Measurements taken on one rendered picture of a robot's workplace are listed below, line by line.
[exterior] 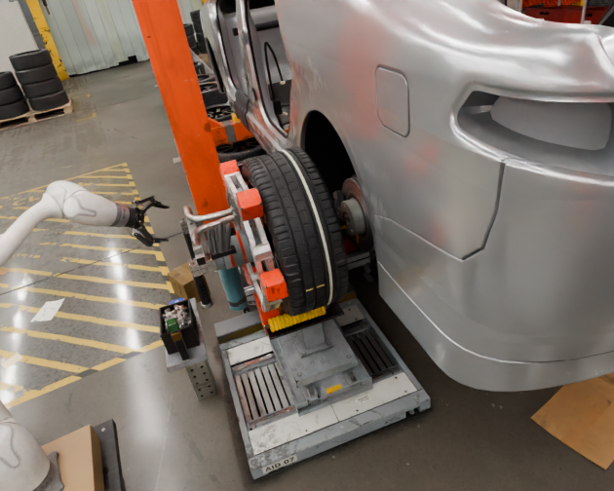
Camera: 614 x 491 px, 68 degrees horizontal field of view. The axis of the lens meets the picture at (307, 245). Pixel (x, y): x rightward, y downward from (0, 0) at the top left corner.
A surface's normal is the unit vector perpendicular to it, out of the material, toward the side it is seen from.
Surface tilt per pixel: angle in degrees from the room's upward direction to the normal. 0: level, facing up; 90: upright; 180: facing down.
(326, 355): 0
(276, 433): 0
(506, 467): 0
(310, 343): 90
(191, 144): 90
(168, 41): 90
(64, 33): 90
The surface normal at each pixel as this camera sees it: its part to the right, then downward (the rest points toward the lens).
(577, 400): -0.14, -0.83
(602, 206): -0.11, 0.52
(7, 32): 0.43, 0.43
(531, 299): -0.36, 0.55
